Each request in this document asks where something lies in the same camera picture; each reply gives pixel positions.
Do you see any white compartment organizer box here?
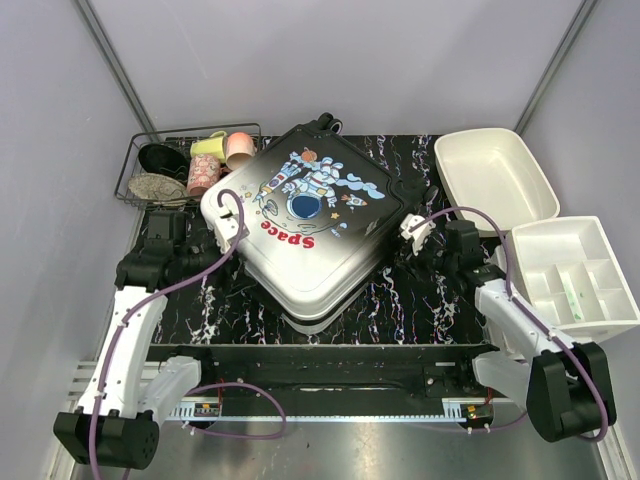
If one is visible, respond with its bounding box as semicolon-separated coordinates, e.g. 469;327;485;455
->
507;216;639;342

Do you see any pink patterned mug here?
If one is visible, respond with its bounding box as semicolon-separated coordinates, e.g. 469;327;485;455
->
186;154;221;197

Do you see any yellow mug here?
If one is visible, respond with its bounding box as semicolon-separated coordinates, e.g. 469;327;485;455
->
190;130;227;164

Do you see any speckled grey plate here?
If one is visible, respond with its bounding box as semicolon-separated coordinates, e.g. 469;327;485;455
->
128;173;188;205

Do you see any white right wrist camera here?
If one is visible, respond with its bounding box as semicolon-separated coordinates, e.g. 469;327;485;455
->
400;214;436;256

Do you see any black wire dish rack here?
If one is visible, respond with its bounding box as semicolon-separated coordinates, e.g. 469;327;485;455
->
114;122;265;211

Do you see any white plastic basin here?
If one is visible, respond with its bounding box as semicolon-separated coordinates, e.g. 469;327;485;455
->
434;128;560;237

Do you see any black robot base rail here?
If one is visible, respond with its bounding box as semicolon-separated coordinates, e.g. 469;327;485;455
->
147;344;497;399

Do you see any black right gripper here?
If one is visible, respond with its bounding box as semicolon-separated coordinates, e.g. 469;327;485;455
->
396;233;457;282

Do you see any space astronaut kids suitcase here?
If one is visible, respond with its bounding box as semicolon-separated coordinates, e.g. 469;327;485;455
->
200;113;427;335

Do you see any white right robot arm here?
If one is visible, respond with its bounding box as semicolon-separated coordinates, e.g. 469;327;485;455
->
442;220;617;442

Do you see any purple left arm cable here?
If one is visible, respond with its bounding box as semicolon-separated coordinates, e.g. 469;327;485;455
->
88;188;287;480

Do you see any black bowl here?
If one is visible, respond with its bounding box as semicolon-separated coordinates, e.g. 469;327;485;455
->
138;143;189;175

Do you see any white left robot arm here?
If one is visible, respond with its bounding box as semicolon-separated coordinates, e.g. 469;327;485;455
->
53;211;219;475

